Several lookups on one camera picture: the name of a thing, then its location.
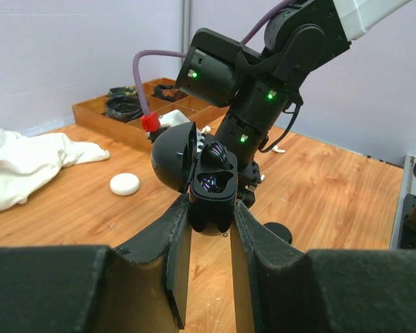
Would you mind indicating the white earbud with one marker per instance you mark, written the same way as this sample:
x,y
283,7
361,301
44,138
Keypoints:
x,y
206,129
276,149

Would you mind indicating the white crumpled cloth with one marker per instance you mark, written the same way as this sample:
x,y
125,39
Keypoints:
x,y
29,163

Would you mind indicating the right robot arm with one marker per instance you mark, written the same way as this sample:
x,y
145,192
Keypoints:
x,y
329,28

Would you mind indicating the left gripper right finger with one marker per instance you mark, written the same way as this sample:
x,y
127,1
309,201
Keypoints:
x,y
278,288

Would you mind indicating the wooden compartment tray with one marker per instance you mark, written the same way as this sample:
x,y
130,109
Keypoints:
x,y
119,118

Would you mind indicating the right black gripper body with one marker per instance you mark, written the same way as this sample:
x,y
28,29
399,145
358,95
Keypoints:
x,y
255,88

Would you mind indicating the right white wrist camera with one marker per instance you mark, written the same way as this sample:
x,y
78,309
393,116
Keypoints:
x,y
173,118

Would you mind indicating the white round charging case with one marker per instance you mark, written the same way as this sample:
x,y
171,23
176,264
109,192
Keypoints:
x,y
124,184

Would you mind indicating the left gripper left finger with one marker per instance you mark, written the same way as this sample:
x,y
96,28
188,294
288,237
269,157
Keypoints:
x,y
139,286

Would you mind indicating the black earbud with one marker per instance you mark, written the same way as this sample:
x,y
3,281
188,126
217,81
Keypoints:
x,y
214,157

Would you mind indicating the black charging case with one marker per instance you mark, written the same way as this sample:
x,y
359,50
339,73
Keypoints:
x,y
281,231
212,194

